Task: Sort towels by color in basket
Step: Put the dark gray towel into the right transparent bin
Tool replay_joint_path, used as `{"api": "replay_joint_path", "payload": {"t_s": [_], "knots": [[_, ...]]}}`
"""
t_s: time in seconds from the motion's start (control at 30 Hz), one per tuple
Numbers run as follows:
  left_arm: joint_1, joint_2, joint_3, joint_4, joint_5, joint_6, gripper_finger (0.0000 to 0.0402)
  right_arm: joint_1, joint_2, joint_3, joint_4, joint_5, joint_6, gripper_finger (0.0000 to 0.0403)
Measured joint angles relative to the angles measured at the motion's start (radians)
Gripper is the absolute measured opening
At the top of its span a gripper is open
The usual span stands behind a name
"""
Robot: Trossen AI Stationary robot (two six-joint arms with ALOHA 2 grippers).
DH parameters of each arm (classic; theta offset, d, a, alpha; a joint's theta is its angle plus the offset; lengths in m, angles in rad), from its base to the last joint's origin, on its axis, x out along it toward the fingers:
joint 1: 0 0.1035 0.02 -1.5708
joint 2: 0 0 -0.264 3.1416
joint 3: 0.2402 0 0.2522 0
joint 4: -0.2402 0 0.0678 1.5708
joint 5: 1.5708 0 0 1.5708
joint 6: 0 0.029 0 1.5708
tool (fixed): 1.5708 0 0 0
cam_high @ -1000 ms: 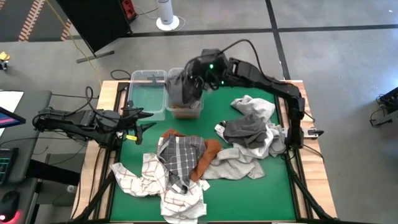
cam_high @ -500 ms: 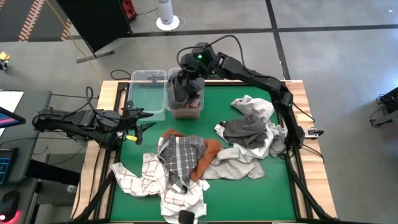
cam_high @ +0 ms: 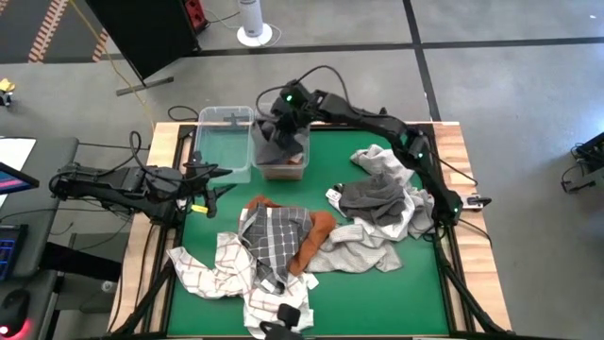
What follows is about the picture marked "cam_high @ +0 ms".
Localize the yellow cable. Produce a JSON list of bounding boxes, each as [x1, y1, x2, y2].
[[69, 0, 157, 133]]

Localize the black computer mouse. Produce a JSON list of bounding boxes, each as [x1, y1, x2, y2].
[[0, 288, 32, 339]]

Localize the charcoal grey towel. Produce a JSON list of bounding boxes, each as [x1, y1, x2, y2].
[[256, 120, 307, 166]]

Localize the left wrist camera yellow label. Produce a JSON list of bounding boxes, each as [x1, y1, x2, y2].
[[191, 188, 219, 219]]

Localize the dark grey terry towel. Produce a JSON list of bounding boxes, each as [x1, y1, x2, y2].
[[338, 175, 407, 227]]

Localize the green table mat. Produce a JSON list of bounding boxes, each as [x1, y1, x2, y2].
[[167, 127, 450, 337]]

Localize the light grey waffle towel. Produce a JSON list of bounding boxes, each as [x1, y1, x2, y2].
[[306, 224, 403, 274]]

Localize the white towel brown grid lines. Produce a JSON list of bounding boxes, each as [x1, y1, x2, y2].
[[165, 229, 287, 313]]

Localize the clear plastic bin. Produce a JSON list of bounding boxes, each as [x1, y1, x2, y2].
[[253, 110, 311, 181], [193, 106, 255, 184]]

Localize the rust orange towel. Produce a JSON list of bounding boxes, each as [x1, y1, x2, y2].
[[261, 158, 304, 180], [243, 195, 338, 278]]

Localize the desk monitor screen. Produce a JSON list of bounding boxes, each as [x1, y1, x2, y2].
[[0, 161, 42, 196]]

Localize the black floor cable loop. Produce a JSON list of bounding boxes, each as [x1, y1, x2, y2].
[[167, 104, 202, 123]]

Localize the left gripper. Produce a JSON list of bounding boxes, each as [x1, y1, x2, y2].
[[178, 162, 237, 210]]

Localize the grey plaid towel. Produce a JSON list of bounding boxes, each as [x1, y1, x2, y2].
[[238, 203, 315, 295]]

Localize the white paper sheet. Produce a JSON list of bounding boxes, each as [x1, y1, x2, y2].
[[0, 137, 38, 209]]

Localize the red power strip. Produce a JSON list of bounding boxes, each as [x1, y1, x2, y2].
[[184, 0, 211, 30]]

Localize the pale grey towel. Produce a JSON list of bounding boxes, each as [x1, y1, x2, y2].
[[349, 144, 417, 190]]

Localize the white tower fan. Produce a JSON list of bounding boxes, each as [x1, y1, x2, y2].
[[235, 0, 274, 48]]

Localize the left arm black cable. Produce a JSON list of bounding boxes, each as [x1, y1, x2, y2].
[[46, 130, 221, 223]]

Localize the black table-level camera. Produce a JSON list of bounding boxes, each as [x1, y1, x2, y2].
[[259, 304, 303, 340]]

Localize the white and black clamp device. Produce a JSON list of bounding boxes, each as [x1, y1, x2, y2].
[[464, 193, 493, 210]]

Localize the black stool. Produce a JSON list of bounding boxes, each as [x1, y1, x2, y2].
[[44, 240, 123, 284]]

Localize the black and red device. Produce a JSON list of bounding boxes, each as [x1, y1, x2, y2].
[[84, 0, 202, 97]]

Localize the black floor equipment with cables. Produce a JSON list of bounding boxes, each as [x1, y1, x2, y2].
[[560, 130, 604, 195]]

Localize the grey desk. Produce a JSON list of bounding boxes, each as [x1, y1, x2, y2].
[[0, 136, 80, 280]]

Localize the backlit keyboard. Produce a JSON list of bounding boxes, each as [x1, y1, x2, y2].
[[0, 224, 28, 283]]

